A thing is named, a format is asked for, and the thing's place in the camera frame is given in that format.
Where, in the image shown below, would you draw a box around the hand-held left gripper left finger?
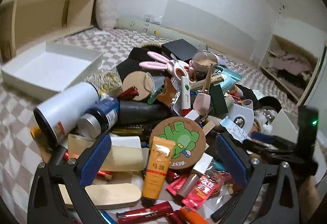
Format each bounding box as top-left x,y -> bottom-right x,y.
27,135 -> 112,224

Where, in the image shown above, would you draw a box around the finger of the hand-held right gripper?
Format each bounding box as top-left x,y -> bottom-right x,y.
241,135 -> 299,160

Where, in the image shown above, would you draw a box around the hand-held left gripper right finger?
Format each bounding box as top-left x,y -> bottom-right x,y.
216,133 -> 300,224

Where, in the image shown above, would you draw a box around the person's right forearm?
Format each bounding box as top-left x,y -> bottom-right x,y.
298,175 -> 321,214

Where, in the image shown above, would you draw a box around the red foil stick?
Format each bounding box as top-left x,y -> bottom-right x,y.
97,170 -> 113,181

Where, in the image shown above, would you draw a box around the paper receipt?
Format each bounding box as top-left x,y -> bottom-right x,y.
221,122 -> 248,143

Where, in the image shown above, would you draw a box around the cream plastic case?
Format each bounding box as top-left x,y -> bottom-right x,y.
68,135 -> 150,172

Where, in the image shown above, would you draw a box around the small white square box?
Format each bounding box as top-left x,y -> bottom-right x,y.
191,153 -> 214,176

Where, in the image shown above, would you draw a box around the white scalloped card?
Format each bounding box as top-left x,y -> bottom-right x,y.
228,103 -> 254,135

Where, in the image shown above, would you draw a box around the beige oblong wooden case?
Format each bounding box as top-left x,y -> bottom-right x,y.
60,179 -> 142,210

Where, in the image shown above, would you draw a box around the red snack packet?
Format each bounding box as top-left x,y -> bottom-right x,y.
166,174 -> 189,197
183,175 -> 223,209

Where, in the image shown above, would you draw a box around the black cap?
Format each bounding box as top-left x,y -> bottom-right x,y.
253,96 -> 281,112

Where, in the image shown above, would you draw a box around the pink lipstick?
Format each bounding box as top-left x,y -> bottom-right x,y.
183,174 -> 200,195

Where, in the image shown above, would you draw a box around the navy blue bottle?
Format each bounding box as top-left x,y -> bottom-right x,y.
77,98 -> 120,139

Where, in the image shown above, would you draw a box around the black slim case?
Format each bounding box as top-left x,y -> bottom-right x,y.
211,196 -> 241,223

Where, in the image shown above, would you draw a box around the round frog print tin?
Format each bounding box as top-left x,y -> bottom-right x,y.
149,116 -> 206,169

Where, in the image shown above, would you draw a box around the white steel tumbler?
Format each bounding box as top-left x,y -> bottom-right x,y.
33,82 -> 100,143

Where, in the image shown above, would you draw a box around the blue cosmetic tube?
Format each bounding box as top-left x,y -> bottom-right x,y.
101,211 -> 115,224

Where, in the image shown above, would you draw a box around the dark green box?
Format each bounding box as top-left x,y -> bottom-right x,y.
209,84 -> 229,115

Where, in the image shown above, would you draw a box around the orange hand cream tube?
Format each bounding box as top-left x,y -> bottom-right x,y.
142,136 -> 175,200

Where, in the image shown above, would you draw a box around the small yellow bottle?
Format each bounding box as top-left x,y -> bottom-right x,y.
30,127 -> 49,143

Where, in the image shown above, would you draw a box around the orange lighter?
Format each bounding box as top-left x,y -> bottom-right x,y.
179,207 -> 210,224

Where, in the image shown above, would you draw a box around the black tube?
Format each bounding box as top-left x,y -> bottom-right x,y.
119,100 -> 171,122

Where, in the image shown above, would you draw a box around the teal packet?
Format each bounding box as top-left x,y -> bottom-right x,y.
217,68 -> 242,92

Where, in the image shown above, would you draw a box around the red cosmetic tube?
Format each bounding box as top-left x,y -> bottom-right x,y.
117,201 -> 174,223

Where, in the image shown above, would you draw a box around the white green lip balm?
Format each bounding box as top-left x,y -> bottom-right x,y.
181,76 -> 192,116

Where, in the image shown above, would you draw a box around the pile of clothes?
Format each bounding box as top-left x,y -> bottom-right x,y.
267,47 -> 318,87

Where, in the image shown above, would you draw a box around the bag of gold beads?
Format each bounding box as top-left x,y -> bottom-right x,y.
87,67 -> 123,98

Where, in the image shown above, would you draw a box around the brown leather piece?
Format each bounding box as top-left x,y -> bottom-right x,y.
156,77 -> 179,107

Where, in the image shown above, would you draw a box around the wooden wardrobe shelf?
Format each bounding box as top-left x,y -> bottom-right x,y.
258,34 -> 325,107

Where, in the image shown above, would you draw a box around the white shallow cardboard box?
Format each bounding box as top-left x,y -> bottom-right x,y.
1,41 -> 104,102

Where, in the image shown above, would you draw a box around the black pouch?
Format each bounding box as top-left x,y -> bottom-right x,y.
116,48 -> 154,81

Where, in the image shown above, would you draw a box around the pink bunny-ear scissors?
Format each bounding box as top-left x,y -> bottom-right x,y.
139,51 -> 191,79

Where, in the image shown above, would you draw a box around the black gift box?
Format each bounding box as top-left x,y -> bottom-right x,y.
161,39 -> 202,62

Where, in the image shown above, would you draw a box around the white headboard panel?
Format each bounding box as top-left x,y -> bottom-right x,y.
163,0 -> 258,55

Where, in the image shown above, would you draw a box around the long green bolster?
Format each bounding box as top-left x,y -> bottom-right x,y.
114,18 -> 207,47

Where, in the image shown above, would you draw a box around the fluffy white pillow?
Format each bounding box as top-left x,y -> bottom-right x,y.
95,0 -> 118,30

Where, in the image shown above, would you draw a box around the wooden bedside shelf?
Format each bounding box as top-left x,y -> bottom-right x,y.
0,0 -> 99,61

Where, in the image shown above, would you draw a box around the pink handled makeup brush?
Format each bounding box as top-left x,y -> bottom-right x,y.
193,63 -> 215,116

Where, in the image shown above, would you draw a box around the wall socket plate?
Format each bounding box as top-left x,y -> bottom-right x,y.
143,14 -> 162,24

